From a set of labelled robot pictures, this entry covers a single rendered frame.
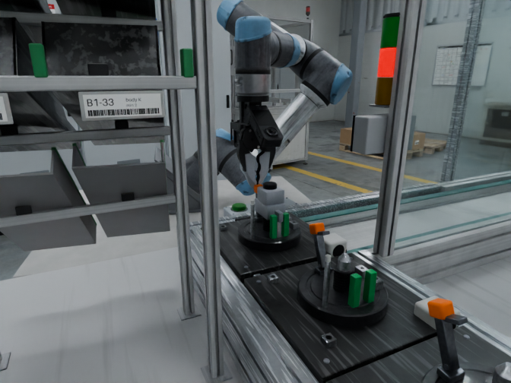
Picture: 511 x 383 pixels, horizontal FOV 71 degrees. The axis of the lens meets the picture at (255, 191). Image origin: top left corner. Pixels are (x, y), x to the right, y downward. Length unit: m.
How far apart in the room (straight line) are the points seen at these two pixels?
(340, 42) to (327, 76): 10.52
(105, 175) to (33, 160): 3.03
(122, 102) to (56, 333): 0.50
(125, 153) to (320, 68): 2.78
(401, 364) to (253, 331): 0.20
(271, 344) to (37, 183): 0.39
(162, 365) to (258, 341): 0.20
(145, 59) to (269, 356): 0.41
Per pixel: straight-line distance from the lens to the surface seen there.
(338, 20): 11.78
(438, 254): 0.91
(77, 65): 0.49
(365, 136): 0.70
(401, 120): 0.71
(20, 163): 3.61
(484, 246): 1.04
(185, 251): 0.69
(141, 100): 0.43
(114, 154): 3.69
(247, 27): 0.78
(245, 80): 0.77
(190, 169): 1.25
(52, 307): 0.87
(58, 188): 0.59
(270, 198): 0.74
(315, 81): 1.19
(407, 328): 0.58
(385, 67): 0.72
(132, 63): 0.48
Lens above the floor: 1.31
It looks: 18 degrees down
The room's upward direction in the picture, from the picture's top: straight up
